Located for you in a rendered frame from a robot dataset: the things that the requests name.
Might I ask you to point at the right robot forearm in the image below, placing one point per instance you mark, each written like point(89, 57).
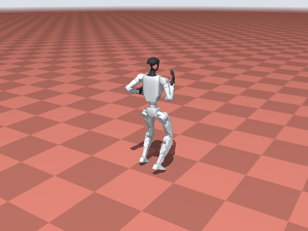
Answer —
point(171, 91)

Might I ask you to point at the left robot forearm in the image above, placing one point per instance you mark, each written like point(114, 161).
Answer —
point(135, 91)

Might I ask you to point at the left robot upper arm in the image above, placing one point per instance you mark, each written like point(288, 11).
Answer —
point(134, 82)

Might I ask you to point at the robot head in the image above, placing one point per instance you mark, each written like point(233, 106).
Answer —
point(152, 61)

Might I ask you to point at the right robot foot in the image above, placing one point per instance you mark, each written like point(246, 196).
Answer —
point(155, 166)

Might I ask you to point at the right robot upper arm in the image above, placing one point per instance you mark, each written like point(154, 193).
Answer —
point(165, 82)

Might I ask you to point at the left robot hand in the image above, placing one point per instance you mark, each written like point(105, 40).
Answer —
point(141, 89)

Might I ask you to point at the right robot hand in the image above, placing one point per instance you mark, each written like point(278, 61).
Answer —
point(173, 78)

